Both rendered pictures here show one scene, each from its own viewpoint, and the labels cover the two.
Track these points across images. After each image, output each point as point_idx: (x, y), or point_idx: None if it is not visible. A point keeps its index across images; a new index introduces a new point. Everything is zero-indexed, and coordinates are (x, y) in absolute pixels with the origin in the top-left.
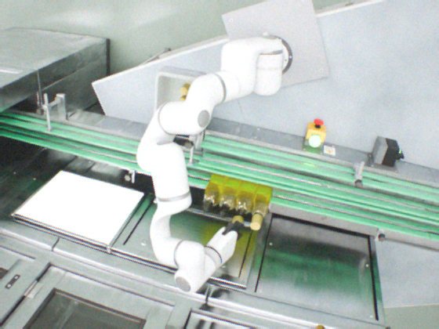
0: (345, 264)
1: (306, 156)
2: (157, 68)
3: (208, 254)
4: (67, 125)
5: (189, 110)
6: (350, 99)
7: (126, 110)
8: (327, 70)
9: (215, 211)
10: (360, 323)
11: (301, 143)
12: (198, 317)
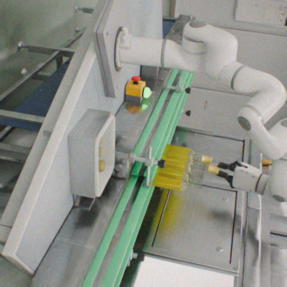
0: (197, 143)
1: (153, 106)
2: (63, 146)
3: (268, 176)
4: None
5: (285, 91)
6: None
7: (48, 233)
8: (132, 33)
9: (160, 199)
10: (254, 144)
11: (138, 103)
12: (273, 220)
